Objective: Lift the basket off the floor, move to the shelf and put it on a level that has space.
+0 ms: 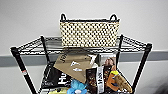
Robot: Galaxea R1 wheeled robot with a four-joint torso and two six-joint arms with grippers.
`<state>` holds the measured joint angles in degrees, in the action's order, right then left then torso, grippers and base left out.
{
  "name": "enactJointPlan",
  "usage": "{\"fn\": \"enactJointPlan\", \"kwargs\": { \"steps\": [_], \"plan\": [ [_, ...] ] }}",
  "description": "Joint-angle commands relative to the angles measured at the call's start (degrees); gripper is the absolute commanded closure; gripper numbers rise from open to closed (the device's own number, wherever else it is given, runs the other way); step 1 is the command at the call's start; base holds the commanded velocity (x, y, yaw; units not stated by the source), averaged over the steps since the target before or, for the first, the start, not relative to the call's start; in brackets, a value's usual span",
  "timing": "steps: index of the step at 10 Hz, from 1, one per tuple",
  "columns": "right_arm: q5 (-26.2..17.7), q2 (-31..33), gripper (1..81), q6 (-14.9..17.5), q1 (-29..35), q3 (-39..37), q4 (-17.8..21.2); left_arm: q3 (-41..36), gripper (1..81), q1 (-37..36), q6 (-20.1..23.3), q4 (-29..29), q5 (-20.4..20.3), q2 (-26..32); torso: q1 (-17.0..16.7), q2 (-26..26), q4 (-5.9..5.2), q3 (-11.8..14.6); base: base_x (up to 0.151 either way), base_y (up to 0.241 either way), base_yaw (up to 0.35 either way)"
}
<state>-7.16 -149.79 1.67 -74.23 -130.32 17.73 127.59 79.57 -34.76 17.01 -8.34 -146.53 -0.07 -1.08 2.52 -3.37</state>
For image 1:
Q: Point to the pale woven basket dark spots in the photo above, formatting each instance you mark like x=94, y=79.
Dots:
x=90, y=33

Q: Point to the box with colourful picture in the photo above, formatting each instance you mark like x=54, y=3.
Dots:
x=108, y=61

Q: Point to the tall black white box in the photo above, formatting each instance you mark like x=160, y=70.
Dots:
x=95, y=80

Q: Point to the orange toy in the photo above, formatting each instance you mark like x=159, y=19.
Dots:
x=114, y=72

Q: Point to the blue plush toy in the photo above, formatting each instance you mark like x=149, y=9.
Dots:
x=77, y=87

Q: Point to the yellow green toy bowls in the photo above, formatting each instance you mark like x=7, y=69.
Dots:
x=58, y=91

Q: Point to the brown plush toy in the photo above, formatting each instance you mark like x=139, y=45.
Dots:
x=120, y=84

